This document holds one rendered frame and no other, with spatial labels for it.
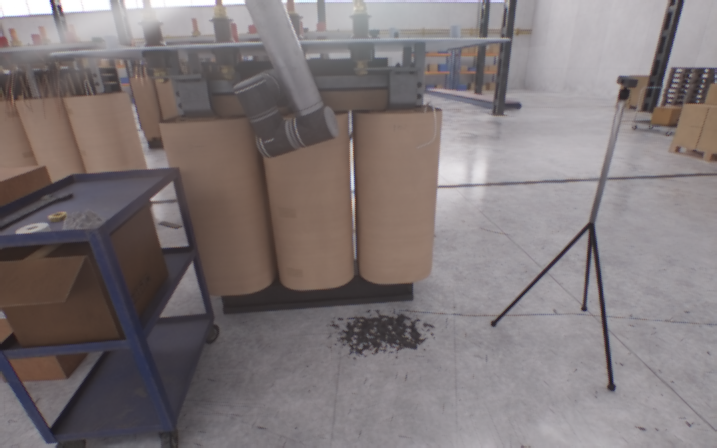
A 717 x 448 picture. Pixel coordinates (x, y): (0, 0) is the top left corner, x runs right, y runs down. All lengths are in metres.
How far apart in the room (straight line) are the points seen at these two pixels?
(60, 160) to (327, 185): 2.91
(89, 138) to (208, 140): 2.27
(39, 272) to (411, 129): 1.37
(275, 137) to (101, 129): 2.70
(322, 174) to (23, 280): 1.07
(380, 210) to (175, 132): 0.97
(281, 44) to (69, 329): 1.05
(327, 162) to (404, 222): 0.48
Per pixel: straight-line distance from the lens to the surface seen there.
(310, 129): 1.18
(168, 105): 7.52
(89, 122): 3.79
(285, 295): 2.06
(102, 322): 1.30
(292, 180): 1.61
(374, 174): 1.63
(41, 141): 4.06
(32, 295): 1.18
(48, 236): 1.17
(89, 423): 1.71
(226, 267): 1.85
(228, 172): 1.66
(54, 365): 2.14
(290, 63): 1.14
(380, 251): 1.78
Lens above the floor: 1.25
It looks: 24 degrees down
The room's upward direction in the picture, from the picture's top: 2 degrees counter-clockwise
